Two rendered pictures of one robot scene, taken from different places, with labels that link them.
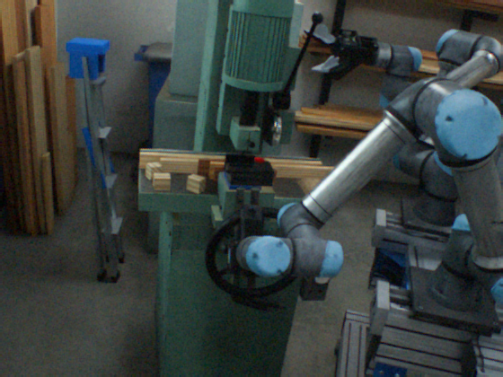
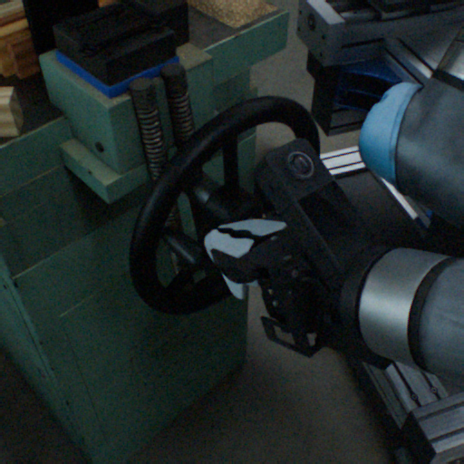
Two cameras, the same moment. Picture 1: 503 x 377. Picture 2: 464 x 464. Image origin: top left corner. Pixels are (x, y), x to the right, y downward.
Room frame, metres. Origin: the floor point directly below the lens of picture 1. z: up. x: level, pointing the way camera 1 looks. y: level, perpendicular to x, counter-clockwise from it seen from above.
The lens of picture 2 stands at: (0.79, 0.17, 1.29)
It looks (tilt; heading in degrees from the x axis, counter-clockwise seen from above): 47 degrees down; 331
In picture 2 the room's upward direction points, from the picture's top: straight up
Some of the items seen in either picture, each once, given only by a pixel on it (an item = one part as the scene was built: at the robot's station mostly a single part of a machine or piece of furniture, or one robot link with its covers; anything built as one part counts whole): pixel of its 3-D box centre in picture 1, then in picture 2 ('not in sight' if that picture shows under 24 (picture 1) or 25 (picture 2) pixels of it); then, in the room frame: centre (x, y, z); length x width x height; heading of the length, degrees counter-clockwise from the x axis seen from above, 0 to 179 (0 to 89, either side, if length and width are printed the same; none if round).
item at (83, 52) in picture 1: (97, 164); not in sight; (2.18, 0.69, 0.58); 0.27 x 0.25 x 1.16; 95
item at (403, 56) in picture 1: (401, 58); not in sight; (1.54, -0.42, 1.34); 0.11 x 0.08 x 0.09; 104
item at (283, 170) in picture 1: (255, 169); not in sight; (1.54, -0.04, 0.92); 0.61 x 0.02 x 0.04; 103
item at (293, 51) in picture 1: (284, 65); not in sight; (1.78, -0.09, 1.23); 0.09 x 0.08 x 0.15; 13
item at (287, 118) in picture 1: (278, 124); not in sight; (1.75, -0.10, 1.02); 0.09 x 0.07 x 0.12; 103
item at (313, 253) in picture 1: (310, 253); not in sight; (0.90, -0.16, 1.01); 0.11 x 0.11 x 0.08; 12
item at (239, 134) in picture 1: (244, 135); not in sight; (1.55, 0.01, 1.03); 0.14 x 0.07 x 0.09; 13
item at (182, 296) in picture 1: (216, 289); (83, 249); (1.65, 0.04, 0.36); 0.58 x 0.45 x 0.71; 13
